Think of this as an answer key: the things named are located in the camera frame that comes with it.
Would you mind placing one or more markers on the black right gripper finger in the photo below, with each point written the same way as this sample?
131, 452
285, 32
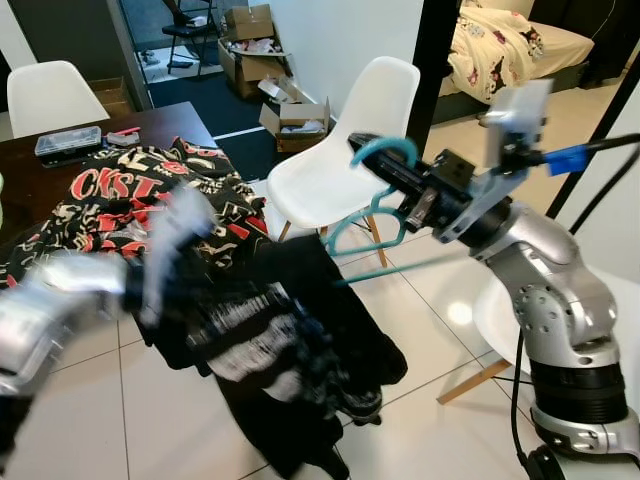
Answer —
405, 182
395, 153

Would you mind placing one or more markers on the teal plastic hanger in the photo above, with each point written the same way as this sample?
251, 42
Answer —
390, 145

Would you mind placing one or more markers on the black white printed shirt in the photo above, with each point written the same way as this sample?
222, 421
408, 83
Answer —
290, 400

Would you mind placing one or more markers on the black red printed shirt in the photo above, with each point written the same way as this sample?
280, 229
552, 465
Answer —
120, 200

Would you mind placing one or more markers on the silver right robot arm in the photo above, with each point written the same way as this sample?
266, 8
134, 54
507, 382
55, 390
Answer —
560, 300

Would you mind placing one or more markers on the white plastic chair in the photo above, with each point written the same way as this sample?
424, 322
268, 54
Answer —
490, 320
340, 170
55, 95

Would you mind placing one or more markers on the small open cardboard box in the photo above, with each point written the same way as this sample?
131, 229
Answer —
295, 115

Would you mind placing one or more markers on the cream patterned blanket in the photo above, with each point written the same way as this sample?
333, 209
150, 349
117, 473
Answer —
490, 45

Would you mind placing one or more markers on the large cardboard box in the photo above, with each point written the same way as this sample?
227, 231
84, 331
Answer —
250, 50

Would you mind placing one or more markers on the beige bed mattress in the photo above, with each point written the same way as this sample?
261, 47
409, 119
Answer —
565, 45

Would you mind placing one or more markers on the black folding chair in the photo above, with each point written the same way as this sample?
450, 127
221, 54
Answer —
190, 30

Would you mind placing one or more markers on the red hand tool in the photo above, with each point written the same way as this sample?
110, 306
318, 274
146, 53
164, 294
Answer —
122, 135

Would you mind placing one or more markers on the clear plastic box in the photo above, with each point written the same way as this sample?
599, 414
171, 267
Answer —
70, 143

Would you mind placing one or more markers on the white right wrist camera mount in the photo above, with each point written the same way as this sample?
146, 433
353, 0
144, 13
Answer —
520, 115

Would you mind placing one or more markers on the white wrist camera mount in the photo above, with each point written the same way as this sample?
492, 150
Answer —
178, 240
520, 115

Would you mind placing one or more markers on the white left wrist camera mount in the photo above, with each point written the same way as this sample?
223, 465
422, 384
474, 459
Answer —
178, 240

